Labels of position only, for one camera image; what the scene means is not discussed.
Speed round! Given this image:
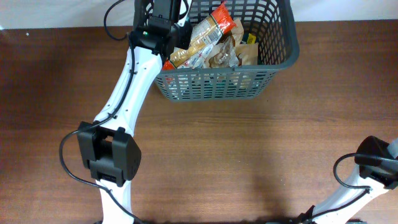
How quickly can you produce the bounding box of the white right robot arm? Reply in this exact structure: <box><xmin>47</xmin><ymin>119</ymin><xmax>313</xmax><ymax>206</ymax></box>
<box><xmin>293</xmin><ymin>136</ymin><xmax>397</xmax><ymax>224</ymax></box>

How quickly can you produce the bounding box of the grey plastic basket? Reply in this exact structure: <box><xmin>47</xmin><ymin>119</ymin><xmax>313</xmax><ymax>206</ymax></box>
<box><xmin>132</xmin><ymin>0</ymin><xmax>300</xmax><ymax>103</ymax></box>

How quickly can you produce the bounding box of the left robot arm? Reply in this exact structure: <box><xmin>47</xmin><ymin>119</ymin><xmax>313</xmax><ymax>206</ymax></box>
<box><xmin>73</xmin><ymin>1</ymin><xmax>192</xmax><ymax>223</ymax></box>

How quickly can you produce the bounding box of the brown white snack bag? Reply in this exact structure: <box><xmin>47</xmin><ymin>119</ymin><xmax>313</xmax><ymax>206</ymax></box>
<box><xmin>203</xmin><ymin>19</ymin><xmax>244</xmax><ymax>68</ymax></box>

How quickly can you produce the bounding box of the green coffee bag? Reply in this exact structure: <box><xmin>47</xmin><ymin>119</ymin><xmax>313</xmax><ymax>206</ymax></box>
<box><xmin>241</xmin><ymin>33</ymin><xmax>257</xmax><ymax>44</ymax></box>

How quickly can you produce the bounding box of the beige noodle packet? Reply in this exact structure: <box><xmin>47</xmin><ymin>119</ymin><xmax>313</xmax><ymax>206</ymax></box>
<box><xmin>229</xmin><ymin>42</ymin><xmax>261</xmax><ymax>91</ymax></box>

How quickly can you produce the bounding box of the orange spaghetti packet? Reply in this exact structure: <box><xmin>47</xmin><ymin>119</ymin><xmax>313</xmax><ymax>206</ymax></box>
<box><xmin>165</xmin><ymin>2</ymin><xmax>236</xmax><ymax>66</ymax></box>

